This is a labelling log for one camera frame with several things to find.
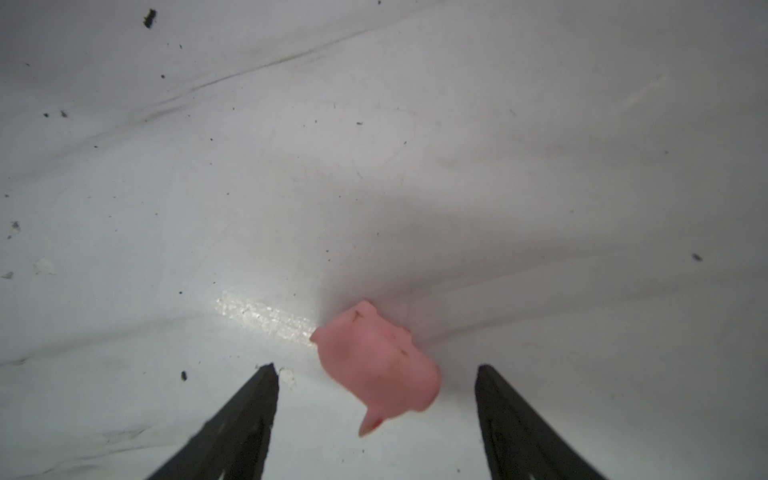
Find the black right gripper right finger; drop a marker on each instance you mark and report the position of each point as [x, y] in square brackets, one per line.
[519, 444]

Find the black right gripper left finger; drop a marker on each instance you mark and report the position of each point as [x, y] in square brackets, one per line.
[234, 443]

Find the pink pig toy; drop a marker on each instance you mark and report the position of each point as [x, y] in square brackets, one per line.
[378, 362]

